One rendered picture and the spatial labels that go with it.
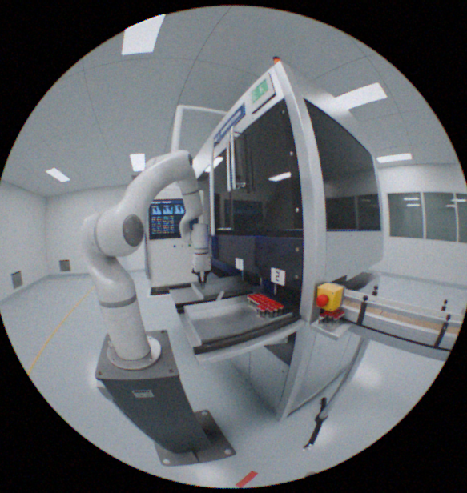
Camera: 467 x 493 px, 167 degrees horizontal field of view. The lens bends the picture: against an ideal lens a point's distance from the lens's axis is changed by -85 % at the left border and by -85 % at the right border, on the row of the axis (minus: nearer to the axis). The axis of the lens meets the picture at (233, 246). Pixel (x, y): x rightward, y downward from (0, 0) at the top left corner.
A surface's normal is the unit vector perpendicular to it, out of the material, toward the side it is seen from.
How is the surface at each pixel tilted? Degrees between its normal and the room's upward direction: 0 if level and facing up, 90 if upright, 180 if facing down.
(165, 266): 90
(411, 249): 90
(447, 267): 90
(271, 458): 0
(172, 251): 90
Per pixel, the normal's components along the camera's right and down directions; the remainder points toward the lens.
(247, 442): -0.04, -1.00
